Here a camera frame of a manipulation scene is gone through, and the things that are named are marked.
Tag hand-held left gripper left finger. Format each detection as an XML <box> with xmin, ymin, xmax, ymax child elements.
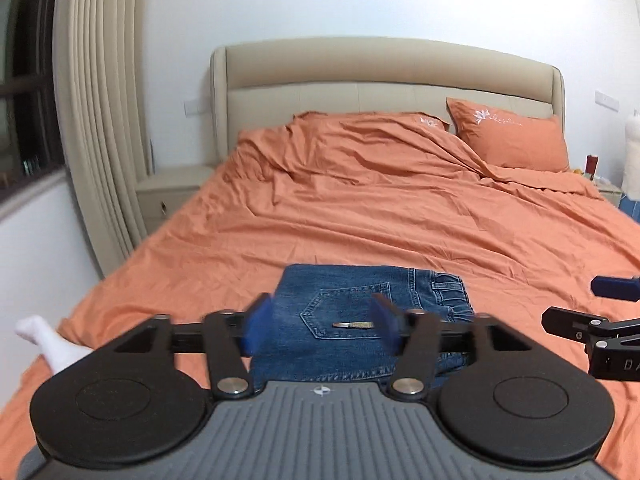
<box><xmin>112</xmin><ymin>292</ymin><xmax>276</xmax><ymax>397</ymax></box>

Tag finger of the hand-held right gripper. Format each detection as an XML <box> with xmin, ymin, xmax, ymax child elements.
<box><xmin>541</xmin><ymin>306</ymin><xmax>640</xmax><ymax>348</ymax></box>
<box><xmin>590</xmin><ymin>274</ymin><xmax>640</xmax><ymax>304</ymax></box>

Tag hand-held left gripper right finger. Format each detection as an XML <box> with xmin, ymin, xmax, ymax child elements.
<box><xmin>371</xmin><ymin>293</ymin><xmax>532</xmax><ymax>397</ymax></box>

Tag blue denim pants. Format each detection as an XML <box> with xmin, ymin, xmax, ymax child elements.
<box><xmin>249</xmin><ymin>263</ymin><xmax>476</xmax><ymax>392</ymax></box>

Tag blue box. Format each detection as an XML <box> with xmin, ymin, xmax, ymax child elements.
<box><xmin>618</xmin><ymin>194</ymin><xmax>640</xmax><ymax>222</ymax></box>

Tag beige nightstand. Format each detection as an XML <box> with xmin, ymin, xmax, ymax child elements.
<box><xmin>592</xmin><ymin>179</ymin><xmax>624</xmax><ymax>209</ymax></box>
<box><xmin>135</xmin><ymin>164</ymin><xmax>216</xmax><ymax>239</ymax></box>

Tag orange duvet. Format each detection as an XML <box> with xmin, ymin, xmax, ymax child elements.
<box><xmin>19</xmin><ymin>111</ymin><xmax>640</xmax><ymax>480</ymax></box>

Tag white alpaca plush toy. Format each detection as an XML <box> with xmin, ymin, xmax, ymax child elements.
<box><xmin>621</xmin><ymin>107</ymin><xmax>640</xmax><ymax>202</ymax></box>

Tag orange pillow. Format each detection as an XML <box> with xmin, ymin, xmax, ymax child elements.
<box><xmin>292</xmin><ymin>111</ymin><xmax>452</xmax><ymax>136</ymax></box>
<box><xmin>446</xmin><ymin>98</ymin><xmax>571</xmax><ymax>174</ymax></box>

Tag person's foot in white sock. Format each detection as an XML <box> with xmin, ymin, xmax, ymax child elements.
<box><xmin>14</xmin><ymin>313</ymin><xmax>95</xmax><ymax>377</ymax></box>

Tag beige bed headboard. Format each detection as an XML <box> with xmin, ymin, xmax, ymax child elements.
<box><xmin>208</xmin><ymin>35</ymin><xmax>566</xmax><ymax>173</ymax></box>

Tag beige curtain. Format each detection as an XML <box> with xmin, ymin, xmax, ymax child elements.
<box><xmin>52</xmin><ymin>0</ymin><xmax>152</xmax><ymax>282</ymax></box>

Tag dark framed window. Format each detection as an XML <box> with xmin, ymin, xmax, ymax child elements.
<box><xmin>0</xmin><ymin>0</ymin><xmax>69</xmax><ymax>202</ymax></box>

